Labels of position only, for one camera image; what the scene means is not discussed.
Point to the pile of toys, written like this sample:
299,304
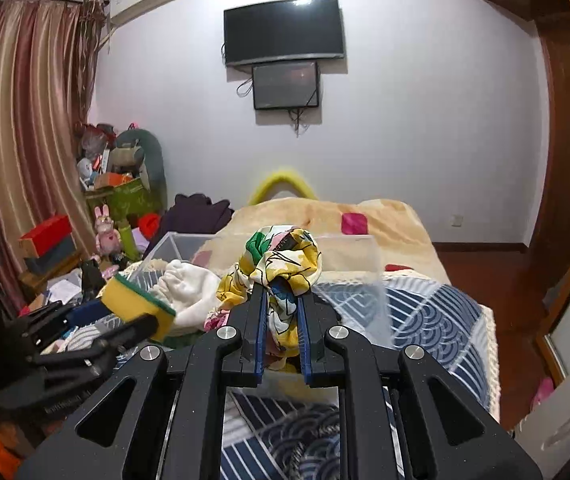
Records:
96,155

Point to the small black wall screen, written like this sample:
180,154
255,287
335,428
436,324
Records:
285,85

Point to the blue patterned quilt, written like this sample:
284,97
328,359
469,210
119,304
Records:
430,320

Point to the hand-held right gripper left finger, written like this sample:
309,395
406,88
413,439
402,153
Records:
263,332

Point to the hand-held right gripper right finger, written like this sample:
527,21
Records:
303,335

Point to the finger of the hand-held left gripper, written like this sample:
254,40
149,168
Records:
45,317
115,337

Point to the yellow floral cloth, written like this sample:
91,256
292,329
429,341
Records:
275,255

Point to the green cardboard box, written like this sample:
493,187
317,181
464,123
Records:
125,200

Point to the grey blue box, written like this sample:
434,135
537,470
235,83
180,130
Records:
50,257

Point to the yellow curved foam bar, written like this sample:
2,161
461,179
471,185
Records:
264,183

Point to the beige blanket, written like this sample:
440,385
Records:
395,222

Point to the red box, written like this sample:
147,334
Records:
47,235

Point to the clear plastic box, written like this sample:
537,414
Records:
357,260

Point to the red cloth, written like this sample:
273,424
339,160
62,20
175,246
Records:
150,223

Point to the yellow green sponge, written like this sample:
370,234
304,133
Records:
130,300

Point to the dark purple clothes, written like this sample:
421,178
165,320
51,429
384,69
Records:
195,217

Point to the pink bunny plush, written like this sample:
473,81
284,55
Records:
107,235

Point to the white cloth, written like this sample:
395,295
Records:
185,285

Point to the white cabinet door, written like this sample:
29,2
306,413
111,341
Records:
565,410

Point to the black wall television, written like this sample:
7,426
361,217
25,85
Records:
282,30

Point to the white wall socket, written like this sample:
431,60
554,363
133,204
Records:
457,220

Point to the striped brown curtain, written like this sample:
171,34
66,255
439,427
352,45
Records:
20,125

